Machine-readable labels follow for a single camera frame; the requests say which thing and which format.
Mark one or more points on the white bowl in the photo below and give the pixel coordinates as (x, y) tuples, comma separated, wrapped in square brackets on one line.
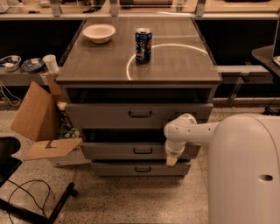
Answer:
[(99, 33)]

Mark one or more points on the dark side table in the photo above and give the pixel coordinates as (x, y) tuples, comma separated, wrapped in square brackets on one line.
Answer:
[(264, 56)]

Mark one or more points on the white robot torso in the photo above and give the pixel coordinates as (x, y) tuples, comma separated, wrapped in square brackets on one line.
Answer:
[(243, 171)]

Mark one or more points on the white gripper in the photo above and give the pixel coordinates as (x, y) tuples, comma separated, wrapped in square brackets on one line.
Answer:
[(172, 152)]

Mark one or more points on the black stand base left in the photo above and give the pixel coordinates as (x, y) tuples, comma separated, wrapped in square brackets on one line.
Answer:
[(34, 218)]

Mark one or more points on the black chair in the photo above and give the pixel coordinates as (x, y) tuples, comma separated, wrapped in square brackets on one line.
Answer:
[(9, 145)]

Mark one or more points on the snack bags in box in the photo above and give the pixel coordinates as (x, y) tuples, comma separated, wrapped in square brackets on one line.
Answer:
[(67, 130)]

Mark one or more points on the grey drawer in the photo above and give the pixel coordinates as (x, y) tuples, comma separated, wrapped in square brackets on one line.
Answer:
[(124, 151), (140, 169), (130, 116)]

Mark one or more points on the grey bottom drawer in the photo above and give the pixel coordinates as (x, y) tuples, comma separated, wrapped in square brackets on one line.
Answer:
[(140, 169)]

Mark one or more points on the blue patterned bowl left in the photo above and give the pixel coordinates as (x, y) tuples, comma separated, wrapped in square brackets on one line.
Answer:
[(10, 63)]

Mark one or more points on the blue patterned bowl right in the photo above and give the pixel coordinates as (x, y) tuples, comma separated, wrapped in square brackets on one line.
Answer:
[(33, 65)]

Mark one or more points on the grey top drawer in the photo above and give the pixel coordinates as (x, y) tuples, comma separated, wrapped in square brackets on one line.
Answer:
[(130, 116)]

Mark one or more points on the open cardboard box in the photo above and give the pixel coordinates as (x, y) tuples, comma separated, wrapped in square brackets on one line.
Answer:
[(38, 119)]

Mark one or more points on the blue soda can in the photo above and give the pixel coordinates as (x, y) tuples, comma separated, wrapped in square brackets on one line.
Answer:
[(143, 38)]

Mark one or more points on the blue patterned bowl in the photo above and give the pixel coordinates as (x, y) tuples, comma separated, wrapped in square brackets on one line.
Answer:
[(10, 63), (33, 65)]

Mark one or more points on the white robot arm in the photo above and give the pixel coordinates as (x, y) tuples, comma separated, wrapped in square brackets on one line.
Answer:
[(182, 131)]

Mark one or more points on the grey drawer cabinet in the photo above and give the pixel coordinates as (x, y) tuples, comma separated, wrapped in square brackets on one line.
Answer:
[(180, 71)]

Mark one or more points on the white paper cup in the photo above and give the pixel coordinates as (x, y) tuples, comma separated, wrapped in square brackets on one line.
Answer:
[(51, 63)]

